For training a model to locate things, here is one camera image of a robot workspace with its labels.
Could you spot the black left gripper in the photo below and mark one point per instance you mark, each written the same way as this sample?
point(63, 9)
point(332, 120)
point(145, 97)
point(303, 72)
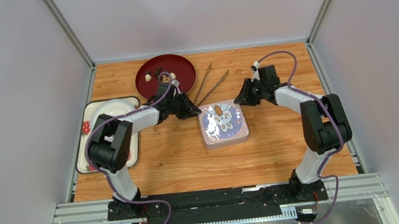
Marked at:
point(189, 109)

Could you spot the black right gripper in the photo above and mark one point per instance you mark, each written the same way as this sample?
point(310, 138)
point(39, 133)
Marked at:
point(253, 91)

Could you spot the silver square tin lid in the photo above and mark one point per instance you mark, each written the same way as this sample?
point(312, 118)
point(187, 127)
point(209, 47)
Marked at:
point(222, 120)

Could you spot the pink square chocolate tin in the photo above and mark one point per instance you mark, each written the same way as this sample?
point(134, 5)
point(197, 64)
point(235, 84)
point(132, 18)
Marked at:
point(215, 143)

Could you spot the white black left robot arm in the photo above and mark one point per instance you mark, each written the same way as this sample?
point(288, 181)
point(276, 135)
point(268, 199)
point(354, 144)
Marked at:
point(107, 148)

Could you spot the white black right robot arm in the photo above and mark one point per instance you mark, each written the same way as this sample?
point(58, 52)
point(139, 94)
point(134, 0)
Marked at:
point(324, 123)

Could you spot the white chocolate cluster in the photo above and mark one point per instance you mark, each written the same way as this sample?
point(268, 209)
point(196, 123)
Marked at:
point(166, 78)

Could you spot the white chocolate piece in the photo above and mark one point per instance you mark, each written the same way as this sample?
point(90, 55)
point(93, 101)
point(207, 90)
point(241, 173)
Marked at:
point(148, 78)

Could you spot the dark red round tray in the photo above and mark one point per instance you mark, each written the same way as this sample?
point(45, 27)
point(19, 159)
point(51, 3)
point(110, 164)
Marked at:
point(179, 65)

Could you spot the white scalloped plate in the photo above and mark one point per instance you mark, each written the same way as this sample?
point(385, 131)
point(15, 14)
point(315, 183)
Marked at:
point(112, 107)

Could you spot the strawberry pattern rectangular tray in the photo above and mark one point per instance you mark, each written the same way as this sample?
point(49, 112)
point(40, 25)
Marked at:
point(82, 166)

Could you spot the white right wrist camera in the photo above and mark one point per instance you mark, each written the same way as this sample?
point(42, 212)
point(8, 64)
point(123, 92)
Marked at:
point(255, 68)

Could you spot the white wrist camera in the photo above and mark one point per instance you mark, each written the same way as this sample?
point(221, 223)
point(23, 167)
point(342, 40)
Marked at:
point(255, 68)
point(175, 84)

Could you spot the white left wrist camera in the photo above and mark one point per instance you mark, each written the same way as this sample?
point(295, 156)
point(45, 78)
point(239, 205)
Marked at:
point(175, 84)

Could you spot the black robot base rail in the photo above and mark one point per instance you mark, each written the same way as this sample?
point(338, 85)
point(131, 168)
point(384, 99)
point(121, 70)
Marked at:
point(220, 205)

